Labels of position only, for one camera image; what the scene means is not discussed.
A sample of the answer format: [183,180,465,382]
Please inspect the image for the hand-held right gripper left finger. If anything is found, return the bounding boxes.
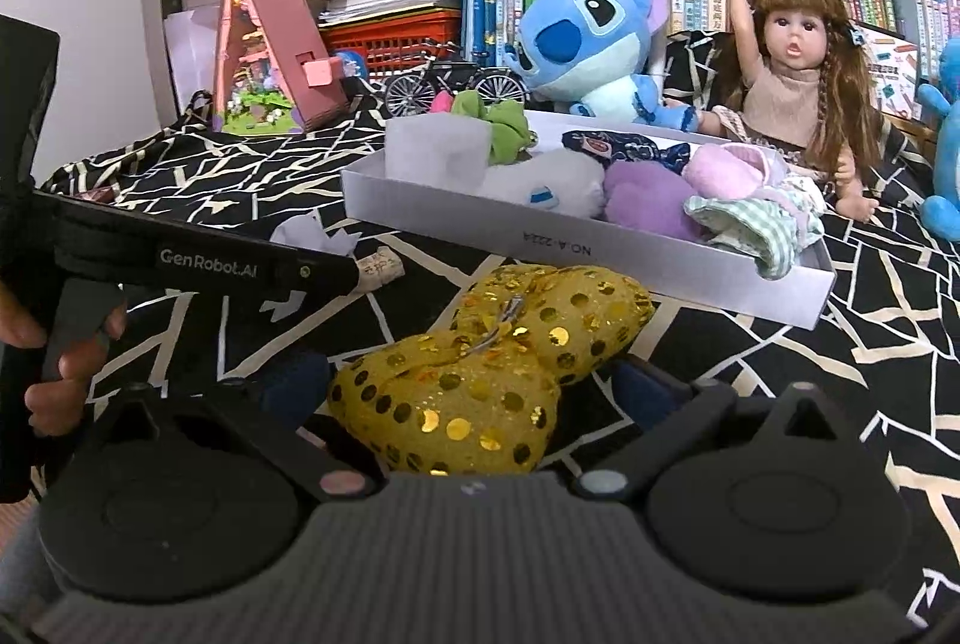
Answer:
[90,351,380,502]

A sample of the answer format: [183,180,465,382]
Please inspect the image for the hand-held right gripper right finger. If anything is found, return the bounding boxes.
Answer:
[574,355,856,501]

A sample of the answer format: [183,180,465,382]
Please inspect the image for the yellow sequined pouch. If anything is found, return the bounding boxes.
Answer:
[328,264,657,476]

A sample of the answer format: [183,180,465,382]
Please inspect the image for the purple plush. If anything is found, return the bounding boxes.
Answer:
[602,160,706,240]

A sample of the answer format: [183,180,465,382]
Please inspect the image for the white cardboard box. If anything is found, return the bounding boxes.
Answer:
[341,108,837,330]

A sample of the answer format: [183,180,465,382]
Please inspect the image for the green checkered cloth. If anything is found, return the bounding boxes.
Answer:
[682,175,826,279]

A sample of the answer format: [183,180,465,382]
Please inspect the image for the pink cloth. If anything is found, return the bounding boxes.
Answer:
[682,143,788,203]

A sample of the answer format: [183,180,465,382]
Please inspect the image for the navy patterned cloth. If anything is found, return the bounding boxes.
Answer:
[561,128,695,176]

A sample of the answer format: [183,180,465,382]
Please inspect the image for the green scrunchie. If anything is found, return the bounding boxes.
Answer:
[448,89,535,165]

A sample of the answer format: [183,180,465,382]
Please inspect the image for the person's left hand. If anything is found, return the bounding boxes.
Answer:
[0,280,128,439]

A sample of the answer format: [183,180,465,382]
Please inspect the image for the black patterned blanket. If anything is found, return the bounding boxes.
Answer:
[37,29,960,615]

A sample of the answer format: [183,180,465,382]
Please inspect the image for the small wooden tag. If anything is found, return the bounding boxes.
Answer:
[352,246,406,293]

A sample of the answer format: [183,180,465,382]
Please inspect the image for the crumpled white paper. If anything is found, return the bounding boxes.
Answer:
[270,213,361,257]

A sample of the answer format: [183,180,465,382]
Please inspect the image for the pink triangular dollhouse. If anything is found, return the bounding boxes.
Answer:
[211,0,353,137]

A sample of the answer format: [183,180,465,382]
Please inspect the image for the red plastic basket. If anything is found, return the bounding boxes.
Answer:
[321,10,464,71]

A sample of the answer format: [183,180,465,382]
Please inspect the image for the brown-haired doll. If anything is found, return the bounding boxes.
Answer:
[660,0,886,224]

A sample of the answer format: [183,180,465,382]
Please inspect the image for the miniature black bicycle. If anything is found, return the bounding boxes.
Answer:
[384,38,527,119]

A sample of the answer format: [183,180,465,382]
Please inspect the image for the blue alien plush toy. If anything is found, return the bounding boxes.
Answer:
[502,0,706,131]

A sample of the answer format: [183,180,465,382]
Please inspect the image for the blue plush with white belly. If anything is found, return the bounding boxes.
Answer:
[916,38,960,244]

